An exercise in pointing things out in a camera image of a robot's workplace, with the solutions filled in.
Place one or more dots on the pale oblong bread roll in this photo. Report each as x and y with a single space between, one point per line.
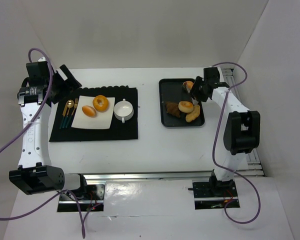
194 114

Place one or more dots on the metal serving tongs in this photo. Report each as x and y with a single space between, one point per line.
189 98

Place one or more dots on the brown croissant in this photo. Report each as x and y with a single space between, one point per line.
172 108

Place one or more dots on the black scalloped placemat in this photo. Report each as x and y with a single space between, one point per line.
118 131

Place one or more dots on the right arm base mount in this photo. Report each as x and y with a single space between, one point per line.
207 197

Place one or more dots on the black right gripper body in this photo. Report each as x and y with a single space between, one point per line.
198 90

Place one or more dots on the gold knife green handle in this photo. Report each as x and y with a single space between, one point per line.
63 115

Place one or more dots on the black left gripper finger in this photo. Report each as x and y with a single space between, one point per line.
70 81
59 89

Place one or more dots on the white square plate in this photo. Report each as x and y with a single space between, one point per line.
102 120

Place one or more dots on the gold fork green handle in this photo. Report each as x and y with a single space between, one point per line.
70 117

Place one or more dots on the white two-handled soup bowl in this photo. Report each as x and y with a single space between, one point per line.
123 110

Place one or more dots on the aluminium side rail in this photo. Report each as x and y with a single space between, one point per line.
252 161

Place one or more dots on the black baking tray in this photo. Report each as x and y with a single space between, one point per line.
172 90

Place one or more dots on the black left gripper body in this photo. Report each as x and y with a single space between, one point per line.
68 81

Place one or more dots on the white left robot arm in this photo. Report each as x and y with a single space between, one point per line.
35 173

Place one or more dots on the gold spoon green handle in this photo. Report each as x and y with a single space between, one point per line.
70 105

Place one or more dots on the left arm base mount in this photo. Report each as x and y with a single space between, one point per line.
91 200

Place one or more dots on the pale glazed ring donut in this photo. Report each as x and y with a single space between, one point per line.
185 106

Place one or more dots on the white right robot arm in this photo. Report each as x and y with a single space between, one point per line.
241 132

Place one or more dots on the aluminium front rail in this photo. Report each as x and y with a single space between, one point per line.
148 175

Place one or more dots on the pale small round bun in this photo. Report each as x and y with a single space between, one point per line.
187 85

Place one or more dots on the orange ring donut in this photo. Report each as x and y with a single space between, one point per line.
100 103

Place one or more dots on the orange round bun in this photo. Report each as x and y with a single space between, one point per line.
89 111

